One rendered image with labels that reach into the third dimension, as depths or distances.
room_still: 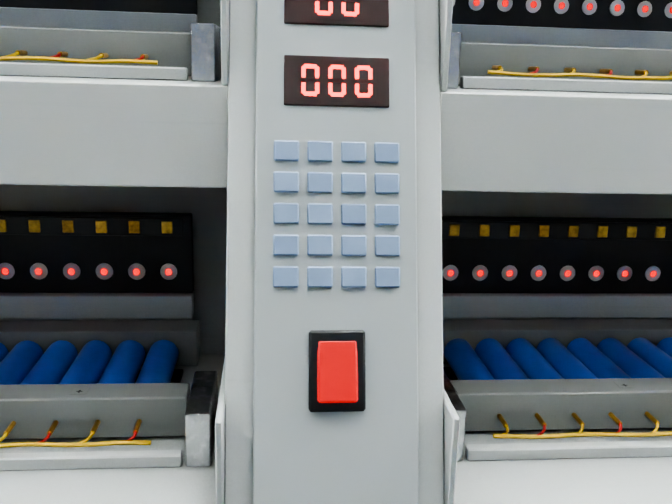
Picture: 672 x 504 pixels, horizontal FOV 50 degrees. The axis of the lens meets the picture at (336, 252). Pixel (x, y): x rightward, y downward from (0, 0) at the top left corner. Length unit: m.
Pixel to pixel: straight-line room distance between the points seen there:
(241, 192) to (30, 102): 0.10
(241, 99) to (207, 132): 0.02
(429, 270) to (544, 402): 0.12
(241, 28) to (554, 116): 0.15
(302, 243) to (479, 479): 0.14
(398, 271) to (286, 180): 0.06
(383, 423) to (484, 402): 0.10
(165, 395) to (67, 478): 0.06
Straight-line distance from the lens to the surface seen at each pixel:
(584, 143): 0.36
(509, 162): 0.34
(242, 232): 0.31
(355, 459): 0.32
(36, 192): 0.54
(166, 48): 0.40
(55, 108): 0.34
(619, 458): 0.41
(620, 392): 0.42
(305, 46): 0.33
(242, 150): 0.32
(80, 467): 0.38
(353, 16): 0.33
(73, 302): 0.50
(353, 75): 0.32
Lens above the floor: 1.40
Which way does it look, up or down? 4 degrees up
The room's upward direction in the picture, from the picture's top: straight up
